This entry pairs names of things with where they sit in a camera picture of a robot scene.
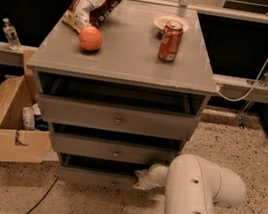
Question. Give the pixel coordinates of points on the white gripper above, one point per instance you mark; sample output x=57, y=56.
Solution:
x=152, y=177

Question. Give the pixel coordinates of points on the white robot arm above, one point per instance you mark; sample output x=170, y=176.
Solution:
x=193, y=185

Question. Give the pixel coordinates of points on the grey top drawer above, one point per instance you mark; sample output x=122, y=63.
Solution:
x=95, y=115

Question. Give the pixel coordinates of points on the grey drawer cabinet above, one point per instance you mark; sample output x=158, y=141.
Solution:
x=126, y=71

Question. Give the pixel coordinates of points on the grey middle drawer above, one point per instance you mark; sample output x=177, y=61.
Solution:
x=110, y=150

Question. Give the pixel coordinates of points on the open cardboard box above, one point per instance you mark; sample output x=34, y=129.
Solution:
x=16, y=143

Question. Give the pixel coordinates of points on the can inside cardboard box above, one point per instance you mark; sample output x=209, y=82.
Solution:
x=28, y=118

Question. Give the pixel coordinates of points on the red soda can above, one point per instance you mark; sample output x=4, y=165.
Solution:
x=170, y=41

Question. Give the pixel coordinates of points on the orange ball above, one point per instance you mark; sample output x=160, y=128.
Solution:
x=90, y=39

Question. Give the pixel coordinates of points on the small white bowl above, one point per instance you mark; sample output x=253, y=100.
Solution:
x=161, y=20

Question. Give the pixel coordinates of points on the brown chip bag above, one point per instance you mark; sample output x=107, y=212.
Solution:
x=86, y=13

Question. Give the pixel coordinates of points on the clear water bottle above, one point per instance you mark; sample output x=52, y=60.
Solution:
x=11, y=35

